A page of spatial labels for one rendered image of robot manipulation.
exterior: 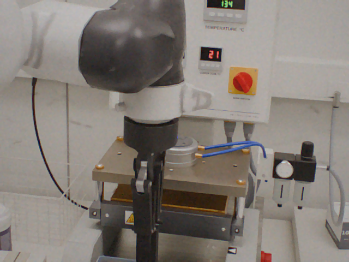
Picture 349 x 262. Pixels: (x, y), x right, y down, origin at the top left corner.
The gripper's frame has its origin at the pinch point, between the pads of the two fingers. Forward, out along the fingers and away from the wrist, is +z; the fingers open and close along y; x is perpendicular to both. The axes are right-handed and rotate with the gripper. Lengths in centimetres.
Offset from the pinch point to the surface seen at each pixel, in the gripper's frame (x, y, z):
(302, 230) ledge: 27, -64, 28
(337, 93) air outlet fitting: 32, -74, -7
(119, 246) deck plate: -10.2, -22.4, 14.3
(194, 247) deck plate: 3.9, -26.0, 14.4
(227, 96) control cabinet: 7.1, -38.8, -13.0
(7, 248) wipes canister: -40, -35, 26
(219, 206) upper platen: 8.7, -19.1, 1.5
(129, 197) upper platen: -7.3, -18.2, 1.5
